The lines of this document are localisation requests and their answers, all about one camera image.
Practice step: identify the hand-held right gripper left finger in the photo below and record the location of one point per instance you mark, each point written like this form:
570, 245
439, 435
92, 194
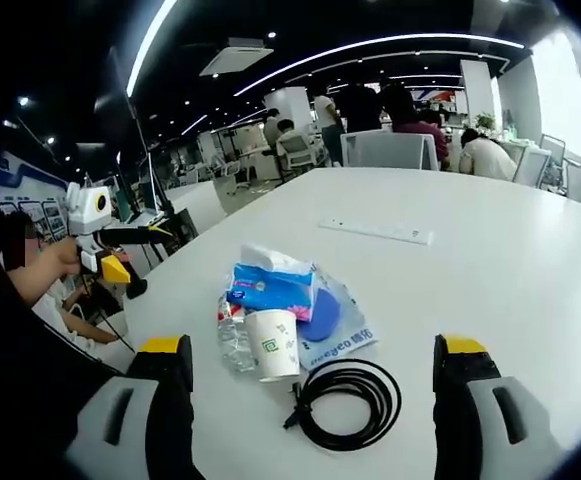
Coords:
120, 425

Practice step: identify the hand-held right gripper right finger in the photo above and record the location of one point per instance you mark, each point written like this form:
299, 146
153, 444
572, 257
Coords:
490, 430

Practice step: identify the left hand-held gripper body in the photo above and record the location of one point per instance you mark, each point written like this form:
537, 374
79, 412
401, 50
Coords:
87, 210

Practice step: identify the clear plastic water bottle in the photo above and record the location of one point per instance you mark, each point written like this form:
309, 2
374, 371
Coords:
232, 340

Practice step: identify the blue tissue pack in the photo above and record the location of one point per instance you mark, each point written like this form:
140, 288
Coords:
270, 282

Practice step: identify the white paper cup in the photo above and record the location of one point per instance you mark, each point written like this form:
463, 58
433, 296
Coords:
272, 345

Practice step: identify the clear plastic bag blue item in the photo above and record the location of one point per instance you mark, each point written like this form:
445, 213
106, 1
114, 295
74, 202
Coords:
332, 310

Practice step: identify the person's left hand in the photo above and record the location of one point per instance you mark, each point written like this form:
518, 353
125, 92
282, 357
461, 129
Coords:
62, 257

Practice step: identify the black stand pole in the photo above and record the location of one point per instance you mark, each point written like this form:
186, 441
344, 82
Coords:
140, 160

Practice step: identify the person's dark clothing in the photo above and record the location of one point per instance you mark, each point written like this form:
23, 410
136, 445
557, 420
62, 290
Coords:
15, 400

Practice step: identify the white table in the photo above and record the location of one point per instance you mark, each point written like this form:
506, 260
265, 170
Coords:
470, 310

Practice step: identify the white office chair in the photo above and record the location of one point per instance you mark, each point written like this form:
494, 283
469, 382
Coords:
297, 152
540, 165

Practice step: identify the ceiling air conditioner vent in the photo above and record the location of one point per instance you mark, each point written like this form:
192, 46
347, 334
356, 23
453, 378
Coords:
236, 60

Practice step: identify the white power strip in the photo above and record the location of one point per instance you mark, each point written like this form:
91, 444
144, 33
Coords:
375, 230

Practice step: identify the white mesh chair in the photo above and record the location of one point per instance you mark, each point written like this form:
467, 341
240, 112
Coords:
390, 150

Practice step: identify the green potted plant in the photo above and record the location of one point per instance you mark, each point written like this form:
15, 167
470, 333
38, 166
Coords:
485, 121

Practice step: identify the blue wall poster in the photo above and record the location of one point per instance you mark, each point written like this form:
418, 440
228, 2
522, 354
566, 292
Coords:
30, 195

